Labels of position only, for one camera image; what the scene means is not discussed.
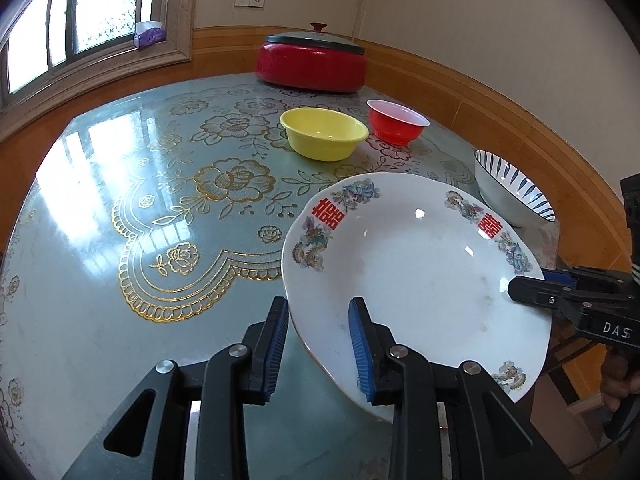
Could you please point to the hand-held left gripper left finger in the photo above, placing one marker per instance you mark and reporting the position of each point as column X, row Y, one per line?
column 272, row 355

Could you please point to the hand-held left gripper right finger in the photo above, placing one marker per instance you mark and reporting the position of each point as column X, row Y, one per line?
column 359, row 355

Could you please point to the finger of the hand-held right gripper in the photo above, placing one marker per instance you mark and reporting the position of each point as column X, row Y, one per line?
column 590, row 277
column 530, row 292

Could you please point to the white bowl with blue leaves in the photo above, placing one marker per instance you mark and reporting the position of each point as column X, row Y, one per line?
column 500, row 195

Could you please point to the white plate with red characters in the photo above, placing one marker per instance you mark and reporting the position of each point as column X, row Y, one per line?
column 425, row 270

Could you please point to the red plastic bowl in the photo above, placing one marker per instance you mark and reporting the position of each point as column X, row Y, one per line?
column 395, row 130

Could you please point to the yellow plastic bowl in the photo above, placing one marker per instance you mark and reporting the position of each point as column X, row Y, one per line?
column 325, row 145

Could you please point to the person's right hand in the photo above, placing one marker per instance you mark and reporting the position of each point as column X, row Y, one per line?
column 617, row 385

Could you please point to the dark wooden stool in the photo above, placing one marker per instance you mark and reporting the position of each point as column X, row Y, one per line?
column 562, row 355

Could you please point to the red electric cooker grey lid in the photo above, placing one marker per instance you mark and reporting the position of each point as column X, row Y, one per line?
column 310, row 67

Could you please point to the purple tissue box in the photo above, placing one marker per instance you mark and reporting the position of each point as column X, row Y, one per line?
column 150, row 37

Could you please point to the white wall socket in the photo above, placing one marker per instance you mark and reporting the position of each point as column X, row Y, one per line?
column 250, row 0

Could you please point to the window with stone frame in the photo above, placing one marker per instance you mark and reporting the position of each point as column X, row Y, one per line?
column 100, row 5

